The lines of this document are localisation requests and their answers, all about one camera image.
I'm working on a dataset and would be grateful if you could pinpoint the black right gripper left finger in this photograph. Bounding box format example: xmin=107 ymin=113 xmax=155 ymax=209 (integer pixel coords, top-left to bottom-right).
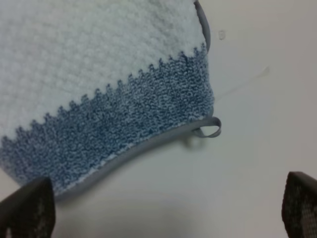
xmin=0 ymin=177 xmax=56 ymax=238

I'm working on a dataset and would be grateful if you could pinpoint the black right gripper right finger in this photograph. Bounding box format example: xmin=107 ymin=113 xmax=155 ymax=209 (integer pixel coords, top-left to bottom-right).
xmin=281 ymin=172 xmax=317 ymax=238

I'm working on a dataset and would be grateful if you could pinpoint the blue white striped towel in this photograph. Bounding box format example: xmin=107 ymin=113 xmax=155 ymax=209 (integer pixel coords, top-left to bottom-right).
xmin=0 ymin=0 xmax=221 ymax=198

